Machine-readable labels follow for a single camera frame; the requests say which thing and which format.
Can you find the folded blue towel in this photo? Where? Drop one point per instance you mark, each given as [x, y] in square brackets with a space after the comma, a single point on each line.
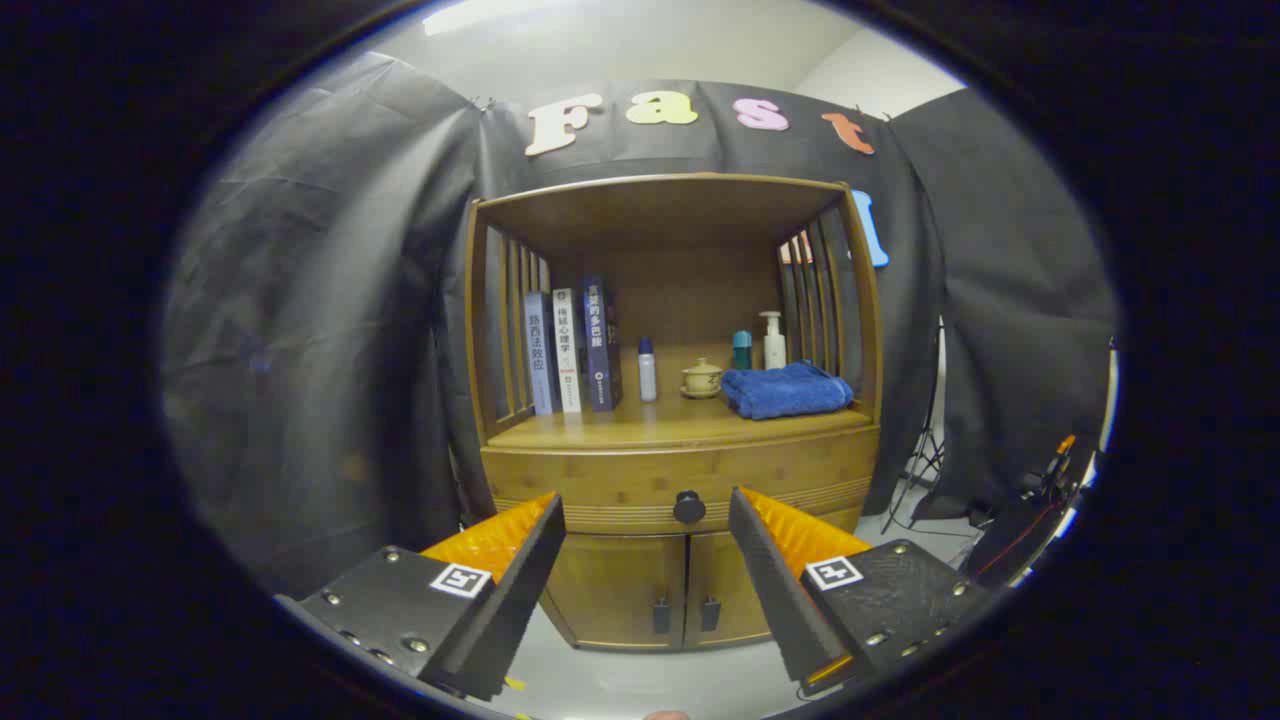
[785, 392]

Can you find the black round drawer knob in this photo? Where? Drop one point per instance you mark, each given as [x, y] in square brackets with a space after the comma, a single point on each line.
[689, 507]

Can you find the white pump bottle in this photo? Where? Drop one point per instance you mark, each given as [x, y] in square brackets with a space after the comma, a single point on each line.
[774, 345]

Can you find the wooden cabinet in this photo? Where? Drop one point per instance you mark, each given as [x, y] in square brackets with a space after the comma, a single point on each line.
[660, 215]

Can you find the wooden cabinet door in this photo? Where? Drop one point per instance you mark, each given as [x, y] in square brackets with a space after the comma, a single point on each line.
[610, 590]
[725, 575]

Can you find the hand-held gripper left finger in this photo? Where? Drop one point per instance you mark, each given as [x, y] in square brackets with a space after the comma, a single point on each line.
[520, 590]

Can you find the teal bottle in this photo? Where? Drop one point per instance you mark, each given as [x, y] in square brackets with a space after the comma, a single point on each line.
[741, 350]

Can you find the white bottle with blue cap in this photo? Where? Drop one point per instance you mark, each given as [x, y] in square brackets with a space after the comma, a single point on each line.
[647, 372]

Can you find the beige lidded tea cup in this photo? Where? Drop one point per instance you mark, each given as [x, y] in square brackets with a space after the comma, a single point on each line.
[701, 380]

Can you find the wooden drawer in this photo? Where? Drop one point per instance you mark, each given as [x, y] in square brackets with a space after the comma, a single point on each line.
[600, 475]

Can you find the white book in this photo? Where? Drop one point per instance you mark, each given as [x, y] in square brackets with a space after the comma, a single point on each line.
[567, 350]

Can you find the dark blue book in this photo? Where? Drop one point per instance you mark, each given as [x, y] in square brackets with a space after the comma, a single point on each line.
[600, 345]

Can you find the black tripod stand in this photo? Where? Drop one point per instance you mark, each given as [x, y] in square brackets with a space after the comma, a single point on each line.
[925, 455]

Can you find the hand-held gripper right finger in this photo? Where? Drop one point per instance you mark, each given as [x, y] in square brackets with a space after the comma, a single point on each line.
[775, 590]

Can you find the pale blue book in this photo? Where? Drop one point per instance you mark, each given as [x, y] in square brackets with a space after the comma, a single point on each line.
[541, 355]

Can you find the wooden countertop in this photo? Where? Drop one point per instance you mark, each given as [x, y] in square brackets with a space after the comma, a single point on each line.
[660, 422]

